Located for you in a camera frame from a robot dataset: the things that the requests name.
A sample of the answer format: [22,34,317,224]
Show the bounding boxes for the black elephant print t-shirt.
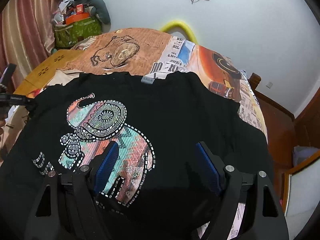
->
[0,71,275,240]

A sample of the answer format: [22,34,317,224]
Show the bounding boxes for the pink striped curtain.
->
[1,0,61,88]

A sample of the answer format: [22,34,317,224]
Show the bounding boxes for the green patterned storage box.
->
[54,17,102,48]

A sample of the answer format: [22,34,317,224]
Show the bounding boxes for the orange box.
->
[66,12,90,25]

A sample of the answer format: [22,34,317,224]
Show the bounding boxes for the newspaper print bed blanket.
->
[0,27,269,240]

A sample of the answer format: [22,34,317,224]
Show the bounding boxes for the yellow foam headboard arch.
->
[159,20,198,44]

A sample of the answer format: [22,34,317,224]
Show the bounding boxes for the white wall socket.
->
[266,82,273,89]

